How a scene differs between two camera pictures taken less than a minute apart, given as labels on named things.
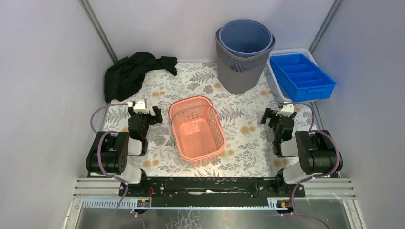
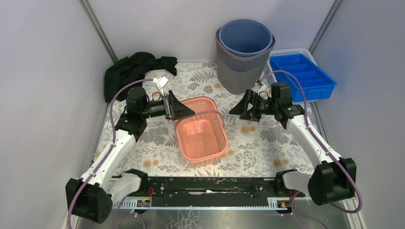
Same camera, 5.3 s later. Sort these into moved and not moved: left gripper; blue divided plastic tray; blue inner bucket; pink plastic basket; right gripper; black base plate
Moved: left gripper; right gripper
Not moved: blue inner bucket; blue divided plastic tray; pink plastic basket; black base plate
